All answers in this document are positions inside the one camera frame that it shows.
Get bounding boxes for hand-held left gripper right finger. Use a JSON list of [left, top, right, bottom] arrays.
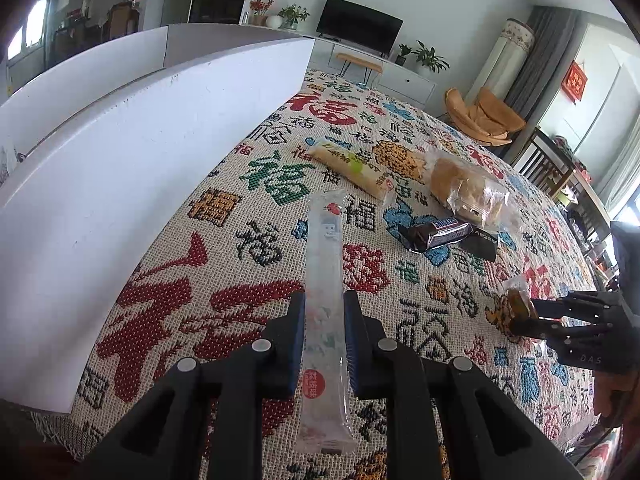
[[343, 290, 583, 480]]

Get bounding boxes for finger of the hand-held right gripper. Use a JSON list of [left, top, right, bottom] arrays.
[[510, 320, 615, 344], [530, 291, 619, 320]]

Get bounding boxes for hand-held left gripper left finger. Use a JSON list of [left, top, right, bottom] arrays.
[[70, 291, 306, 480]]

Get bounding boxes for small brown cake clear packet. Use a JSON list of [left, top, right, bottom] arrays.
[[500, 275, 541, 341]]

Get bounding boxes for long clear snack packet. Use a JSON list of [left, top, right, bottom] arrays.
[[295, 187, 358, 456]]

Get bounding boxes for white foam board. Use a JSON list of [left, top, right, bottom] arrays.
[[0, 24, 317, 416]]

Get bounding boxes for printed blanket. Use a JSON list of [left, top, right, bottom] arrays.
[[30, 67, 616, 480]]

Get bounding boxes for black snack packet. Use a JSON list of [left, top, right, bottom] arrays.
[[465, 227, 501, 263]]

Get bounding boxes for dark chocolate bar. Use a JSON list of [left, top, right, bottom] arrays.
[[398, 216, 475, 253]]

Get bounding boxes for dark wooden chair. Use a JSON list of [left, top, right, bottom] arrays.
[[512, 127, 576, 198]]

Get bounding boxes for clear bread packet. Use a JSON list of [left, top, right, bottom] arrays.
[[425, 152, 521, 233]]

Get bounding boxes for cream snack packet green label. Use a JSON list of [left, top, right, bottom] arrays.
[[306, 136, 396, 206]]

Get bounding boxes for orange lounge chair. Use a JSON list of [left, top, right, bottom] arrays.
[[444, 86, 527, 147]]

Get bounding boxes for grey curtain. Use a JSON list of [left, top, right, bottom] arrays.
[[505, 6, 581, 131]]

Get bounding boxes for white standing air conditioner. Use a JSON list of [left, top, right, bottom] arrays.
[[465, 18, 535, 106]]

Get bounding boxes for white television cabinet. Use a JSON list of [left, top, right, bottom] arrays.
[[305, 35, 437, 107]]

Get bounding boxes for wooden stool hairpin legs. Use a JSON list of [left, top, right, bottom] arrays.
[[336, 52, 383, 87]]

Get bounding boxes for large green potted plant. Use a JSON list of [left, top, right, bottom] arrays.
[[412, 41, 450, 77]]

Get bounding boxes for black television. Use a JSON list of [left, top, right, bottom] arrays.
[[316, 0, 404, 56]]

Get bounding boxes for leafy potted plant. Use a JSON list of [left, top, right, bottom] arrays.
[[277, 4, 310, 31]]

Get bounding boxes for red flowers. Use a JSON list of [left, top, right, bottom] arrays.
[[248, 0, 276, 26]]

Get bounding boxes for window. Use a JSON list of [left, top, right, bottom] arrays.
[[7, 0, 48, 63]]

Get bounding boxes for red wall hanging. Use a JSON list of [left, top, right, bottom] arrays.
[[561, 60, 588, 103]]

